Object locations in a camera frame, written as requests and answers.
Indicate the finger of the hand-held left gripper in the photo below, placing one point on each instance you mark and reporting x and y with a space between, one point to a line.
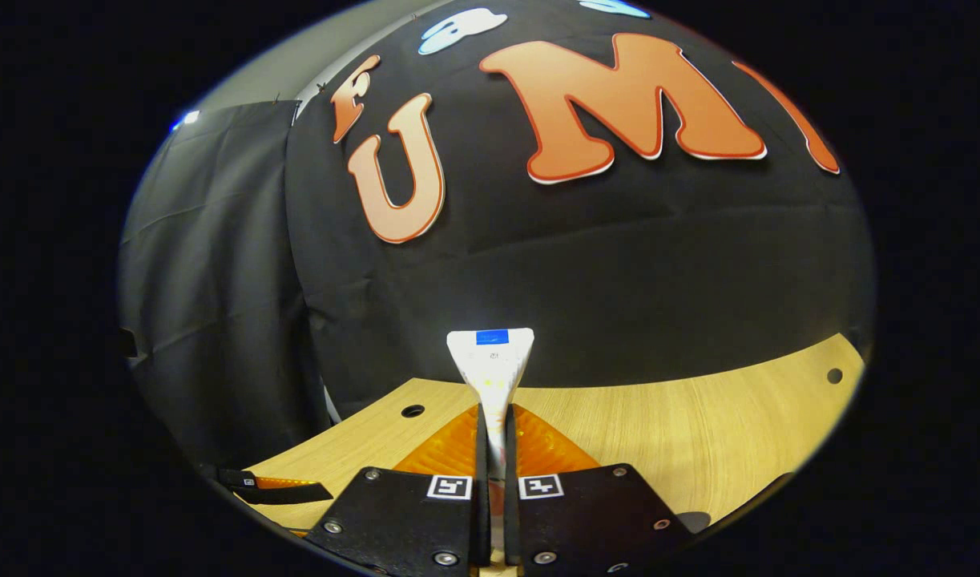
281 494

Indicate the black backdrop cloth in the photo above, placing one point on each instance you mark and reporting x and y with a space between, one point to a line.
578 264

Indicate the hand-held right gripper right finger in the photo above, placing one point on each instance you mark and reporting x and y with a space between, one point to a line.
511 457

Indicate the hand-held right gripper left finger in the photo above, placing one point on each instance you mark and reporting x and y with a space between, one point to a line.
481 457

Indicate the white toothpaste tube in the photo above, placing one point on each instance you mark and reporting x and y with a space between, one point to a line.
490 361

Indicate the wooden desktop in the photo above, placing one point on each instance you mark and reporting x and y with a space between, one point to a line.
698 433

